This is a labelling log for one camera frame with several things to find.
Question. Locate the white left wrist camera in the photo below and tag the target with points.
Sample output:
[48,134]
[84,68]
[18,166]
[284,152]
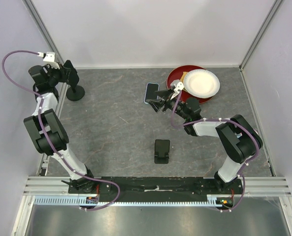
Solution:
[50,59]

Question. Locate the black smartphone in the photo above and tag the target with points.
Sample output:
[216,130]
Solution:
[71,76]

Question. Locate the aluminium frame rail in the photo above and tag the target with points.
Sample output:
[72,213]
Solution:
[251,186]

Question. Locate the aluminium corner post right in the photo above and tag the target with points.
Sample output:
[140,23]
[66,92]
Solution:
[260,34]

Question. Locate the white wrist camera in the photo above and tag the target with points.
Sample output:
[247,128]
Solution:
[50,59]
[177,86]

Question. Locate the round red tray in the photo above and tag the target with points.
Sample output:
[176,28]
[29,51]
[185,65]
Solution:
[177,74]

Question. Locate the aluminium corner post left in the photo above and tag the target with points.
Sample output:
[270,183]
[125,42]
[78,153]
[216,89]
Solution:
[42,28]

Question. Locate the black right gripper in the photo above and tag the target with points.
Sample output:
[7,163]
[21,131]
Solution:
[156,105]

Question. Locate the black folding phone stand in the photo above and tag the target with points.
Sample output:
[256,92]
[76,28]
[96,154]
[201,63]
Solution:
[161,152]

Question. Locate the white paper plate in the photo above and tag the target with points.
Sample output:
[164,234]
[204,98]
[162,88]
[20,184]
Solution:
[201,83]

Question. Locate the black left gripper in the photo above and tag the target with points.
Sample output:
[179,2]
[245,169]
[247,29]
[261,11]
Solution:
[62,72]

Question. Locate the aluminium corner post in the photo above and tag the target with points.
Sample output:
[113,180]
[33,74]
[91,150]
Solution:
[260,34]
[42,28]

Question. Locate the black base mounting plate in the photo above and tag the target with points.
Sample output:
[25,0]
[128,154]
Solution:
[152,188]

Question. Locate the yellow sponge cloth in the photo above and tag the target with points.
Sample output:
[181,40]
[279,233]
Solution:
[183,76]

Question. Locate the slotted cable duct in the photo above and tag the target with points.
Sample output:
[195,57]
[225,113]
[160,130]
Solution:
[97,202]

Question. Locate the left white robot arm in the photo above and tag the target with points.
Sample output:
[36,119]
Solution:
[46,130]

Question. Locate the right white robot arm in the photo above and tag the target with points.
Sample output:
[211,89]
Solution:
[240,141]

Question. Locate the black round-base clamp stand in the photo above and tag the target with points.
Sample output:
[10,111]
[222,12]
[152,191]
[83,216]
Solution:
[76,93]

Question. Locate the blue-cased smartphone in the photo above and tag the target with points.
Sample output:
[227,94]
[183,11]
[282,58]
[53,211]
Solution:
[150,92]

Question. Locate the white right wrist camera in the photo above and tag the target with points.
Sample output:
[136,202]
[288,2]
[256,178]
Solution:
[177,86]

